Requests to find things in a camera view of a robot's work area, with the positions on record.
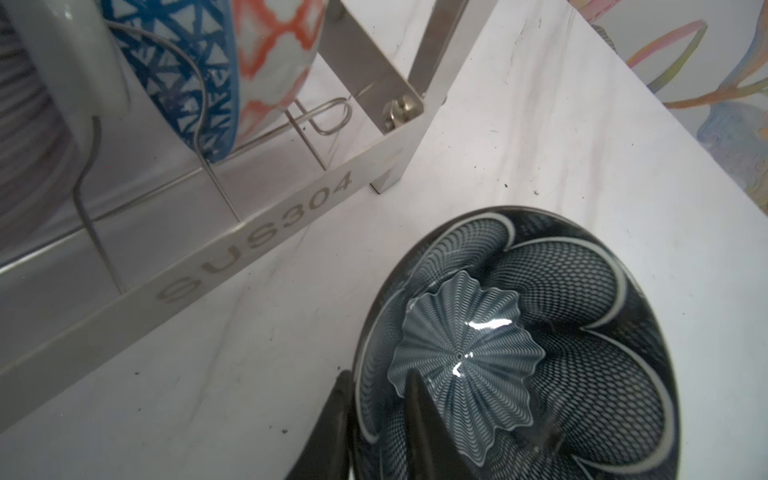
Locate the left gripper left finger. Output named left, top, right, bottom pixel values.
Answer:
left=286, top=370, right=354, bottom=480

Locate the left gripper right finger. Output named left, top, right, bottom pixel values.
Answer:
left=404, top=369, right=475, bottom=480

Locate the dark blue petal bowl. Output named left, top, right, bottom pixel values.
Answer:
left=351, top=206, right=680, bottom=479

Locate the blue triangle pattern bowl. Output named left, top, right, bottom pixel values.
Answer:
left=98, top=0, right=330, bottom=164

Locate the purple striped bowl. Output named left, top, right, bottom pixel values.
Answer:
left=1, top=1, right=130, bottom=250

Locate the steel two-tier dish rack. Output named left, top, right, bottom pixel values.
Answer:
left=1, top=1, right=494, bottom=429

